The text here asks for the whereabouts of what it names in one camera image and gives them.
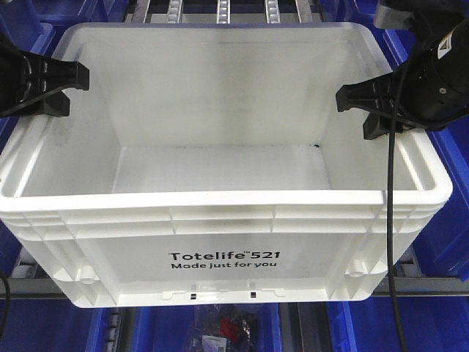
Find plastic bag of parts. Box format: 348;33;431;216
188;304;260;351

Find black left cable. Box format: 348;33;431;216
0;271;11;334

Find blue bin right of tote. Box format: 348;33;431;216
416;117;468;282

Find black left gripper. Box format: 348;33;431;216
1;33;89;117

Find white plastic tote bin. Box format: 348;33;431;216
0;21;454;309

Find black right cable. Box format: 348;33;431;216
384;40;422;352

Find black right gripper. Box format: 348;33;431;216
336;25;468;140

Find black cable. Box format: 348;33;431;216
384;40;422;352
0;271;11;334

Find white roller track centre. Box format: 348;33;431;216
216;0;231;24

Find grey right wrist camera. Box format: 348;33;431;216
374;0;414;30

